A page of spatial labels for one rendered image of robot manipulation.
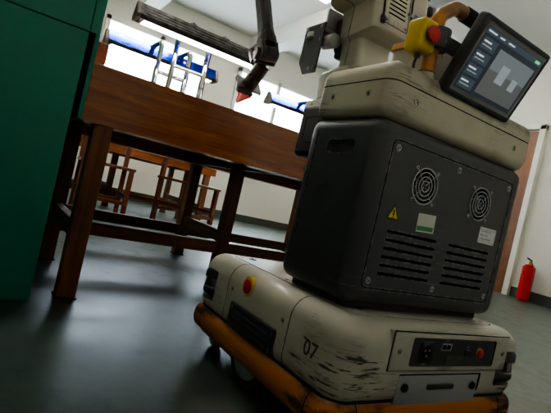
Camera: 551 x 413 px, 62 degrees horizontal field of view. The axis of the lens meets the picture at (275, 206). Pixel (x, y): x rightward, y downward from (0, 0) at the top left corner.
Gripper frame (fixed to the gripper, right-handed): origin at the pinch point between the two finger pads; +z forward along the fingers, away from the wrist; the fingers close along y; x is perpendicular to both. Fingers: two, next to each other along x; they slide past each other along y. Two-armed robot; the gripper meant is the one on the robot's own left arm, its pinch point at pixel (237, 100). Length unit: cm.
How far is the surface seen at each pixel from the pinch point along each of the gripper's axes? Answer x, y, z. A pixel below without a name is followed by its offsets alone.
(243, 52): -32.7, -7.4, -0.8
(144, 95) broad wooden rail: 14.5, 38.5, -0.7
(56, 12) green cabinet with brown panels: 6, 69, -13
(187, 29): -32.5, 19.4, -0.9
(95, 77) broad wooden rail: 14, 55, -1
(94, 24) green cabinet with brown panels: 5, 59, -14
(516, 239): -74, -468, 119
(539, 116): -200, -476, 29
